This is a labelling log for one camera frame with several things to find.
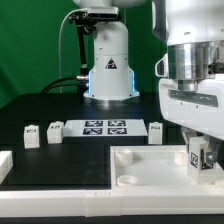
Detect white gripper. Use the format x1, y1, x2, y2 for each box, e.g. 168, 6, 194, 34
155, 53, 224, 171

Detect white square tabletop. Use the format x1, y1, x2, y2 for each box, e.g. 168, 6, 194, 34
110, 145, 224, 189

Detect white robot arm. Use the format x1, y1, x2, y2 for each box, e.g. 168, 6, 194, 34
73, 0, 224, 169

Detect white U-shaped fence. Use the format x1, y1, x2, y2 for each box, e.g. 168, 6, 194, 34
0, 150, 224, 218

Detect white sheet with markers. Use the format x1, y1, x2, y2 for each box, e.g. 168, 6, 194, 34
64, 119, 147, 137

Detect black cables at base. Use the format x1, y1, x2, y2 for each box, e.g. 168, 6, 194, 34
40, 75, 90, 94

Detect black camera on stand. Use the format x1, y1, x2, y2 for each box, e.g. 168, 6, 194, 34
68, 7, 121, 93

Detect grey cable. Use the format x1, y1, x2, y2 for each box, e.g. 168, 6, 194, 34
58, 8, 84, 94

